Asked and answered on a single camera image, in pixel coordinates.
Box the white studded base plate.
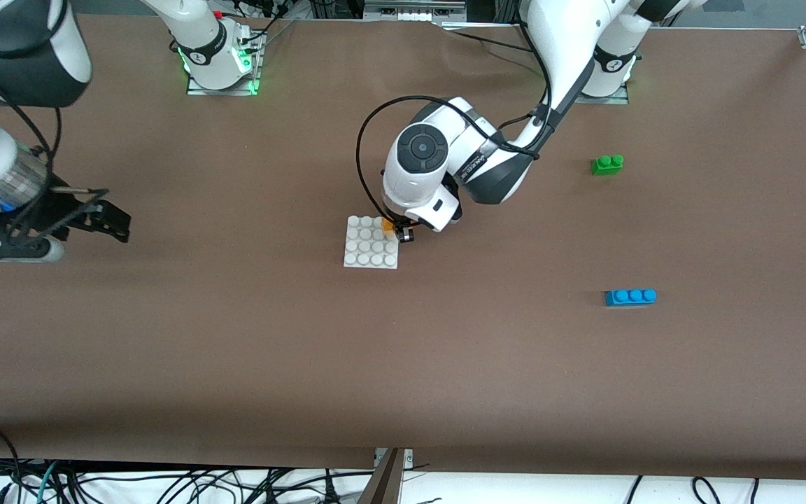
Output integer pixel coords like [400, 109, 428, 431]
[343, 215, 400, 270]

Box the brown paper table cover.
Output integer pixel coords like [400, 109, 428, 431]
[0, 14, 806, 484]

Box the long black base cable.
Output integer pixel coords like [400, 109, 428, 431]
[441, 29, 537, 53]

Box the grey metal post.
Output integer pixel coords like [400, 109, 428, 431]
[355, 448, 404, 504]

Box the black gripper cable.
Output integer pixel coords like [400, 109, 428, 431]
[0, 0, 71, 232]
[355, 0, 552, 225]

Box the blue three-stud block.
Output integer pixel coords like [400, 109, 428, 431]
[604, 288, 658, 308]

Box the grey metal rack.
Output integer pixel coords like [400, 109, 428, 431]
[363, 0, 468, 23]

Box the teal floor cable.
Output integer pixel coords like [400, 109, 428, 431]
[36, 461, 61, 504]

